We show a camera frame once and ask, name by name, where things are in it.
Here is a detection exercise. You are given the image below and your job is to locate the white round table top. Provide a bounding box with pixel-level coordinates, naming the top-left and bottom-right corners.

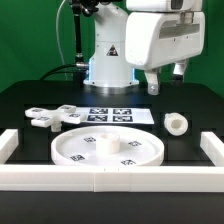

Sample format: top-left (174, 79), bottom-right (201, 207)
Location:
top-left (51, 126), bottom-right (164, 167)

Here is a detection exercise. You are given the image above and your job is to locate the grey cable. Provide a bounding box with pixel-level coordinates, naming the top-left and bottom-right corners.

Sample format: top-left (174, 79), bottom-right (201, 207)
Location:
top-left (55, 0), bottom-right (68, 81)

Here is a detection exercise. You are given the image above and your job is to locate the white front fence bar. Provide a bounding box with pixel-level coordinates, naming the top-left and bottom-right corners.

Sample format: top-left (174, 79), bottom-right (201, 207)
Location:
top-left (0, 165), bottom-right (224, 192)

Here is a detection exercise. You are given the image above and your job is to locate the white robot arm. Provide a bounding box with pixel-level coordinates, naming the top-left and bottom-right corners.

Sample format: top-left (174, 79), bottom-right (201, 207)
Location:
top-left (84, 0), bottom-right (205, 95)

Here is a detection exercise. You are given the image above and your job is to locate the black cable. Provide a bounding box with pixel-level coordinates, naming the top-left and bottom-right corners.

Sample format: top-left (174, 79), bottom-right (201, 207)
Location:
top-left (39, 63), bottom-right (90, 81)

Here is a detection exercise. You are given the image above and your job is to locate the white marker sheet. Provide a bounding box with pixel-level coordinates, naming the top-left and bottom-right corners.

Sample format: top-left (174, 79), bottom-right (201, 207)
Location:
top-left (63, 107), bottom-right (154, 124)

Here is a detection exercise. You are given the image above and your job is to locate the white right fence bar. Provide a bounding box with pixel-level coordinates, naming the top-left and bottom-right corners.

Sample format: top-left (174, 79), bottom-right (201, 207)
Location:
top-left (200, 132), bottom-right (224, 167)

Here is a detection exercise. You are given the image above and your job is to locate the white fence bar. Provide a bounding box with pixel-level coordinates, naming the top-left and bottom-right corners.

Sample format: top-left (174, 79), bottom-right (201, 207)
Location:
top-left (0, 165), bottom-right (224, 192)
top-left (0, 129), bottom-right (19, 164)
top-left (200, 132), bottom-right (224, 167)

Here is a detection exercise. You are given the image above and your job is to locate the white cross-shaped table base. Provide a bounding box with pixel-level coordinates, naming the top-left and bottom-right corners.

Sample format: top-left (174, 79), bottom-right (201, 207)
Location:
top-left (25, 105), bottom-right (86, 132)

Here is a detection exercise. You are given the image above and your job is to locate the white left fence bar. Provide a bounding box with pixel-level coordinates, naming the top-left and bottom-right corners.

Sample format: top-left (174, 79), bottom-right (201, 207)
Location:
top-left (0, 129), bottom-right (19, 164)

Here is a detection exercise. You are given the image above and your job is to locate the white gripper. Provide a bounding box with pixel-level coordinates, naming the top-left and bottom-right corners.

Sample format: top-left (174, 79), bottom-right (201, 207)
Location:
top-left (125, 12), bottom-right (205, 96)

